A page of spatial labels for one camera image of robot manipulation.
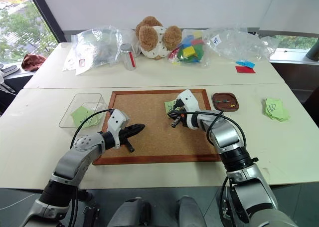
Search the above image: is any clear bag with red label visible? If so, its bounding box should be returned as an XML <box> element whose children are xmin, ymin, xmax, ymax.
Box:
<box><xmin>62</xmin><ymin>24</ymin><xmax>137</xmax><ymax>76</ymax></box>

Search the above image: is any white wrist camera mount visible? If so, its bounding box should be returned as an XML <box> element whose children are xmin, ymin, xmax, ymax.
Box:
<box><xmin>105</xmin><ymin>109</ymin><xmax>131</xmax><ymax>149</ymax></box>
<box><xmin>175</xmin><ymin>89</ymin><xmax>201</xmax><ymax>131</ymax></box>

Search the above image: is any bag of coloured blocks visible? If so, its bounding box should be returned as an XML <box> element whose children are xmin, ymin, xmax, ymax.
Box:
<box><xmin>167</xmin><ymin>28</ymin><xmax>208</xmax><ymax>68</ymax></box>

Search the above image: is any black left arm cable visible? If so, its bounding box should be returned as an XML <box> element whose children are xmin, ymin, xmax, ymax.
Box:
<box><xmin>70</xmin><ymin>108</ymin><xmax>115</xmax><ymax>149</ymax></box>

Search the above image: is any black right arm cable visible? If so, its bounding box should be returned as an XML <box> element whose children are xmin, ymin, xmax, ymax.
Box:
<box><xmin>171</xmin><ymin>109</ymin><xmax>248</xmax><ymax>152</ymax></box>

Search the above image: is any dark red cloth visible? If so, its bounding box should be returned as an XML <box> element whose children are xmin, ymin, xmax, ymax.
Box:
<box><xmin>21</xmin><ymin>53</ymin><xmax>47</xmax><ymax>71</ymax></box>

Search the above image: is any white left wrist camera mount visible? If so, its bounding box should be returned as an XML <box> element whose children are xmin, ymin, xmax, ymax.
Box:
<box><xmin>105</xmin><ymin>109</ymin><xmax>131</xmax><ymax>149</ymax></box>

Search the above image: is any blue paper piece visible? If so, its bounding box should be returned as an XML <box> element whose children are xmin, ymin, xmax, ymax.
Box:
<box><xmin>235</xmin><ymin>59</ymin><xmax>257</xmax><ymax>69</ymax></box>

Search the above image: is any stack of green notes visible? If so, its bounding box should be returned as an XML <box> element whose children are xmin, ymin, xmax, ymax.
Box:
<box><xmin>262</xmin><ymin>97</ymin><xmax>291</xmax><ymax>123</ymax></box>

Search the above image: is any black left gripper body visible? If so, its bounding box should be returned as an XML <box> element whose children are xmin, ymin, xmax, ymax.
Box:
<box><xmin>118</xmin><ymin>128</ymin><xmax>133</xmax><ymax>147</ymax></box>

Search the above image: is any clear plastic box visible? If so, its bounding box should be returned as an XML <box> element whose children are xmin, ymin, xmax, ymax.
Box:
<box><xmin>58</xmin><ymin>93</ymin><xmax>108</xmax><ymax>129</ymax></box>

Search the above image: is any dark rounded shape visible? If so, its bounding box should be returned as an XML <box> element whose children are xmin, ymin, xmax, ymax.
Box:
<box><xmin>108</xmin><ymin>197</ymin><xmax>153</xmax><ymax>227</ymax></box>
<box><xmin>176</xmin><ymin>195</ymin><xmax>208</xmax><ymax>227</ymax></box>

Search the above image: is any green sticky note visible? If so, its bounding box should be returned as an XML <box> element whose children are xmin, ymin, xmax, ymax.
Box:
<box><xmin>70</xmin><ymin>106</ymin><xmax>102</xmax><ymax>128</ymax></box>
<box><xmin>163</xmin><ymin>100</ymin><xmax>179</xmax><ymax>113</ymax></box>

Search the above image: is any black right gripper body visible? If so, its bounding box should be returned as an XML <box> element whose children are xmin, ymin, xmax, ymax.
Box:
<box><xmin>173</xmin><ymin>99</ymin><xmax>190</xmax><ymax>128</ymax></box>

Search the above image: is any clear bag with blue-marked label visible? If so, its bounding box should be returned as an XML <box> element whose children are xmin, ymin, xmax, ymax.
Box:
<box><xmin>202</xmin><ymin>24</ymin><xmax>280</xmax><ymax>63</ymax></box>

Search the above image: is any brown wooden tray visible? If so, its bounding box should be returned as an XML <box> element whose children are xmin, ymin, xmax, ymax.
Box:
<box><xmin>211</xmin><ymin>92</ymin><xmax>241</xmax><ymax>112</ymax></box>

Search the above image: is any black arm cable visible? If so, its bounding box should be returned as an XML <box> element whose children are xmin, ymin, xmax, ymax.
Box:
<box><xmin>171</xmin><ymin>109</ymin><xmax>248</xmax><ymax>152</ymax></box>
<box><xmin>70</xmin><ymin>108</ymin><xmax>115</xmax><ymax>149</ymax></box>

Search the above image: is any wood-framed cork board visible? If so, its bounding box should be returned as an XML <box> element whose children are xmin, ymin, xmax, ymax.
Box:
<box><xmin>92</xmin><ymin>88</ymin><xmax>225</xmax><ymax>166</ymax></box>

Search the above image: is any brown and white plush bear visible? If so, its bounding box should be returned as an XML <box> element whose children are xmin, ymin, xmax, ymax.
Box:
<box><xmin>135</xmin><ymin>15</ymin><xmax>183</xmax><ymax>61</ymax></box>

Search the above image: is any glass jar with metal lid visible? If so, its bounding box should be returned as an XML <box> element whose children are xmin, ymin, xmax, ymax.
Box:
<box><xmin>120</xmin><ymin>43</ymin><xmax>138</xmax><ymax>71</ymax></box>

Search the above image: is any red paper sheet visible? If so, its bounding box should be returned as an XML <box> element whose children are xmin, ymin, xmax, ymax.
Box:
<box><xmin>235</xmin><ymin>65</ymin><xmax>257</xmax><ymax>74</ymax></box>

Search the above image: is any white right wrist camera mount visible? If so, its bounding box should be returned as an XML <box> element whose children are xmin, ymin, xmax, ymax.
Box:
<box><xmin>175</xmin><ymin>89</ymin><xmax>201</xmax><ymax>131</ymax></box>

